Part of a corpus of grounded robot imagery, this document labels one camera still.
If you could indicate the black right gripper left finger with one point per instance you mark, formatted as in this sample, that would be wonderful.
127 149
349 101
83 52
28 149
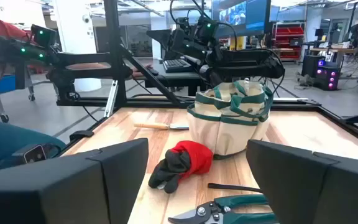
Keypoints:
57 193

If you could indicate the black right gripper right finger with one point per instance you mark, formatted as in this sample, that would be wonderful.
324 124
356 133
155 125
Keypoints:
322 193

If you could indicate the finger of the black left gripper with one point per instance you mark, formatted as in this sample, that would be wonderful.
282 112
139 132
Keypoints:
165 40

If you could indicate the red black gardening glove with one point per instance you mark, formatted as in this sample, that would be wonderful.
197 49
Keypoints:
194 155

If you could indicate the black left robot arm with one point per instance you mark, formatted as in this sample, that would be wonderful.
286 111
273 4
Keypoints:
247 62

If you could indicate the cream green canvas tool bag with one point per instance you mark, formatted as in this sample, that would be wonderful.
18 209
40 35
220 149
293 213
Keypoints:
228 137

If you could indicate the black computer keyboard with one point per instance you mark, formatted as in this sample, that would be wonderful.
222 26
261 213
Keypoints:
176 65

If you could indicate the black computer mouse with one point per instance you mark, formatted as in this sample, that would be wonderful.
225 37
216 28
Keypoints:
153 72

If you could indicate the black computer desk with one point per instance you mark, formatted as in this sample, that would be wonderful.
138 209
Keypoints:
172 80

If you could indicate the blue screen monitor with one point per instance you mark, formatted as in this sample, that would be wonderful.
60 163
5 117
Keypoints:
256 15

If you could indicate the grey rolling chair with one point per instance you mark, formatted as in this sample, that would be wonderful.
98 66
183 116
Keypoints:
4 118

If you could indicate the red storage bin shelf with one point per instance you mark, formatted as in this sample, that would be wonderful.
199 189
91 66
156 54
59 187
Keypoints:
287 31

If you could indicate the computer tower with pink lights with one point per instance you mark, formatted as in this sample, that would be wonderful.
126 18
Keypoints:
326 76

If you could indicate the black equipment box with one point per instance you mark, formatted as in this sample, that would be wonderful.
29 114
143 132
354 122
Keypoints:
309 65

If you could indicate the blue storage bin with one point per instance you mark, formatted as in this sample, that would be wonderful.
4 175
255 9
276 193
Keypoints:
5 84

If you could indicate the wooden top workbench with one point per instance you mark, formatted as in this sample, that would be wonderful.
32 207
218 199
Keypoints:
346 50

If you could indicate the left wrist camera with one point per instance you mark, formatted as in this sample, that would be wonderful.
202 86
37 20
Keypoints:
183 24

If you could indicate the small table edge camera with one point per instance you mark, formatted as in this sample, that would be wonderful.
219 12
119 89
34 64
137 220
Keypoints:
34 154

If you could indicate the black aluminium table frame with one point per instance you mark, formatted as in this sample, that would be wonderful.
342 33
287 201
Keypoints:
115 46

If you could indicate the white security camera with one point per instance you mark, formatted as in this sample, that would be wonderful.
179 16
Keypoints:
86 18

